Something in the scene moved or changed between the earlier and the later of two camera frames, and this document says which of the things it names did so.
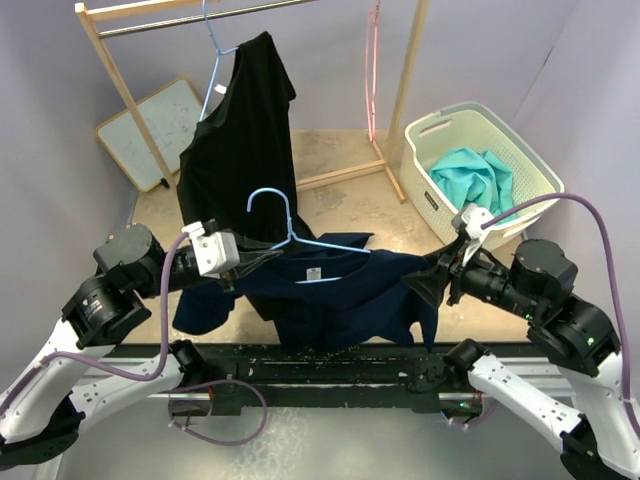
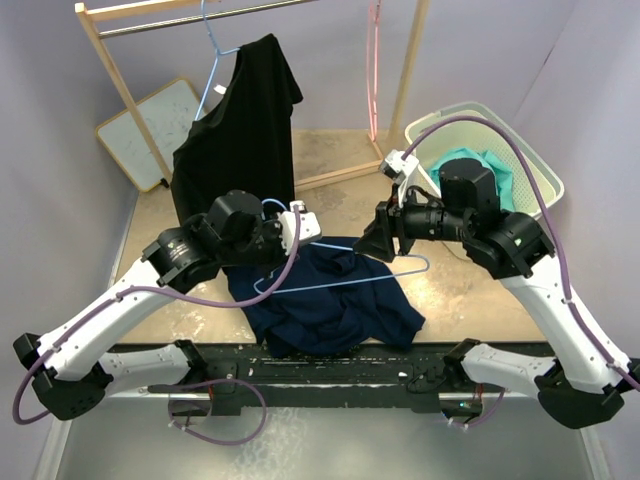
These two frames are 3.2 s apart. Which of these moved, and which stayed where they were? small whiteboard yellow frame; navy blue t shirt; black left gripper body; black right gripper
Moved: black left gripper body; black right gripper; navy blue t shirt
Stayed: small whiteboard yellow frame
